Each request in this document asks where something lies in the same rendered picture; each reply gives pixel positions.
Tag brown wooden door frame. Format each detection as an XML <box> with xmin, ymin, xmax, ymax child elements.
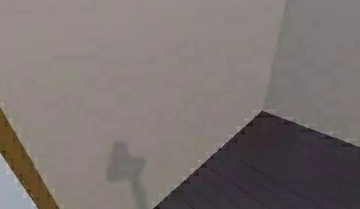
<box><xmin>0</xmin><ymin>82</ymin><xmax>67</xmax><ymax>209</ymax></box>

